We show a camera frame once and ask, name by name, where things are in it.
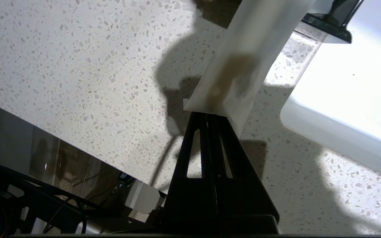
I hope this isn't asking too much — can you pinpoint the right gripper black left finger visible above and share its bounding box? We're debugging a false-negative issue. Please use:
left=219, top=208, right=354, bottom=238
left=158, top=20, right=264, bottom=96
left=162, top=112, right=218, bottom=234

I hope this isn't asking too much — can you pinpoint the white sink basin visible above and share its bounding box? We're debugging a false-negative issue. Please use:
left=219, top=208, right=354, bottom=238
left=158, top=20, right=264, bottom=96
left=280, top=0, right=381, bottom=184

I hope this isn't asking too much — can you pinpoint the black box drawer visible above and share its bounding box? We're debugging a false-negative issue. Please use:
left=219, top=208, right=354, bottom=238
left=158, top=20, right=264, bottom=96
left=301, top=0, right=364, bottom=44

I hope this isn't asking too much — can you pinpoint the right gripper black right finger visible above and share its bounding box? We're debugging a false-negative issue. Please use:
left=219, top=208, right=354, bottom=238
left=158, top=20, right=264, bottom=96
left=209, top=114, right=279, bottom=234

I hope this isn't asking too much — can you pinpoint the long packet small green mark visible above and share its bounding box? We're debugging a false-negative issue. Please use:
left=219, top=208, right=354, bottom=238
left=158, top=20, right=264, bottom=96
left=183, top=0, right=315, bottom=139

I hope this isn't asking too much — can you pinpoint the wooden vanity cabinet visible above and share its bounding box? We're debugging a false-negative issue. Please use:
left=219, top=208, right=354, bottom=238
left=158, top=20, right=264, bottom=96
left=28, top=126, right=138, bottom=202

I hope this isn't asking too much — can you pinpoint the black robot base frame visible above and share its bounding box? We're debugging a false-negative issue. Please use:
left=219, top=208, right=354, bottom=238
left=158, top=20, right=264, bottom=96
left=0, top=164, right=164, bottom=237

